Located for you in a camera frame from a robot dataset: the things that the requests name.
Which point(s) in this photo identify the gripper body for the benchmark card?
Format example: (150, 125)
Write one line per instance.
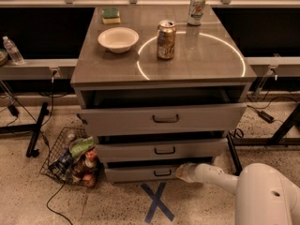
(193, 172)

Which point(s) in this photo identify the grey bottom drawer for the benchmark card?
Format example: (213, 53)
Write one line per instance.
(148, 170)

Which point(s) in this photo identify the grey drawer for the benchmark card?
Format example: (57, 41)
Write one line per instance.
(157, 120)
(148, 170)
(143, 151)

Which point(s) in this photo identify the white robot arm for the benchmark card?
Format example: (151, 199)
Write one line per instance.
(263, 195)

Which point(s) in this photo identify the grey middle drawer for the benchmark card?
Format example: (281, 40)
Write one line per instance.
(143, 151)

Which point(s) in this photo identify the grey drawer cabinet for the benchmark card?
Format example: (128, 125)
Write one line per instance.
(207, 68)

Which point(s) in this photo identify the grey top drawer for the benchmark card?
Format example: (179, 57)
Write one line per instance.
(157, 120)

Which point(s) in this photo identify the blue tape cross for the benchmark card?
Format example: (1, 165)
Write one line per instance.
(156, 202)

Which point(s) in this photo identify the black right table leg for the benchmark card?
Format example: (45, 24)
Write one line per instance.
(235, 158)

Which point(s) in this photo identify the black table leg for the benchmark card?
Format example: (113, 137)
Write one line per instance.
(235, 158)
(32, 152)

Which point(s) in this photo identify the black power adapter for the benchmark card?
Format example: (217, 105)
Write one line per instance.
(266, 117)

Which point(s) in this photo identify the red snack bottle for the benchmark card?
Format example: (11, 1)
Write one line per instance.
(85, 170)

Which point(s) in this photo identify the green chip bag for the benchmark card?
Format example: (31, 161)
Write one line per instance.
(81, 146)

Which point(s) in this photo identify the dark blue snack bag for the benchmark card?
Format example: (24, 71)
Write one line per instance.
(59, 168)

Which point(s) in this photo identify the gold soda can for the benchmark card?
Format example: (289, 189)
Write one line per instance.
(166, 32)

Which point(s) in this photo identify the white bowl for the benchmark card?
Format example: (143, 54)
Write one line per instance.
(118, 39)

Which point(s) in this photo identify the black left table leg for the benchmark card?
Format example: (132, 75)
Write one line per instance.
(32, 152)

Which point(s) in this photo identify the white green soda can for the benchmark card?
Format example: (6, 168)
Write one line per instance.
(195, 12)

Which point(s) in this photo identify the green yellow sponge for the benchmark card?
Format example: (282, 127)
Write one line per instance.
(110, 15)

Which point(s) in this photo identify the clear plastic water bottle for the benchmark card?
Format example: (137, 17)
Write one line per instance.
(13, 51)

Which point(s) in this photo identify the black wire basket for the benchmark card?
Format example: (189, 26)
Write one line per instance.
(66, 137)

